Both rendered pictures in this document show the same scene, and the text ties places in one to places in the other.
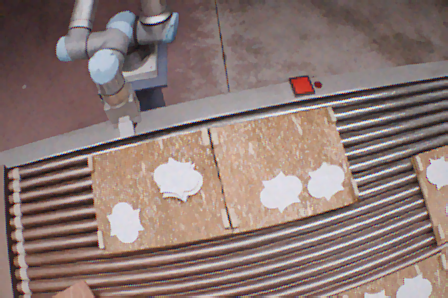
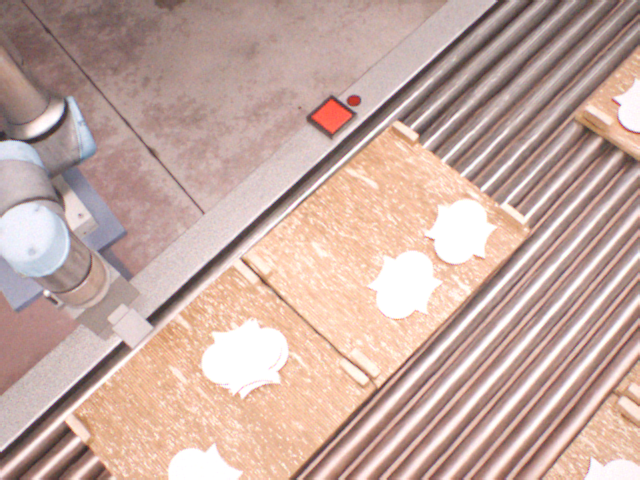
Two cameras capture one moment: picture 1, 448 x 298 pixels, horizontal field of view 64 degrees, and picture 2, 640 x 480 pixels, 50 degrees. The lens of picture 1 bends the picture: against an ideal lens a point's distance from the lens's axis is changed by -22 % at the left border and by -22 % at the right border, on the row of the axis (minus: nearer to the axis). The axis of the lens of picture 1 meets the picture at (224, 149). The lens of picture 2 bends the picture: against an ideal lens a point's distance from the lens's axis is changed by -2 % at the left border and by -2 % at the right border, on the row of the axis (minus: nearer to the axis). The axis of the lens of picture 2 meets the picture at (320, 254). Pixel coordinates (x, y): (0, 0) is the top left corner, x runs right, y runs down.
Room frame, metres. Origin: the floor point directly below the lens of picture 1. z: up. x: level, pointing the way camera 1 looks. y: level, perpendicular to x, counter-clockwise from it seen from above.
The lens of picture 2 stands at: (0.12, 0.17, 2.09)
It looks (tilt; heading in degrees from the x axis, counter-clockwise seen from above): 64 degrees down; 333
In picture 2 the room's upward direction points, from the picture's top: 10 degrees counter-clockwise
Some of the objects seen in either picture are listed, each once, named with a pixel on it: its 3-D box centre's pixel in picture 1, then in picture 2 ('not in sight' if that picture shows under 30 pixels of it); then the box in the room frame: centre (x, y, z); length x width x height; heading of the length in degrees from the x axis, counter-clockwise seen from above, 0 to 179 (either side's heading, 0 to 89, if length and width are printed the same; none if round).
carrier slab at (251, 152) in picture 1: (286, 166); (386, 245); (0.55, -0.19, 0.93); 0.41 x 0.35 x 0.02; 98
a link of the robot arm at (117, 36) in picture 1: (110, 43); (7, 194); (0.74, 0.28, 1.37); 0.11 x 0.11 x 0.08; 82
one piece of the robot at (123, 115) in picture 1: (121, 112); (105, 305); (0.61, 0.26, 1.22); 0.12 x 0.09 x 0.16; 10
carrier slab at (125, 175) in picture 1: (153, 193); (218, 404); (0.49, 0.22, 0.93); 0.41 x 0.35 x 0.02; 99
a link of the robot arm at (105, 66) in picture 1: (106, 71); (43, 247); (0.64, 0.27, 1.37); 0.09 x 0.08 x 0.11; 172
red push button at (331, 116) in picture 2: (301, 86); (332, 117); (0.85, -0.28, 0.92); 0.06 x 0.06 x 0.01; 9
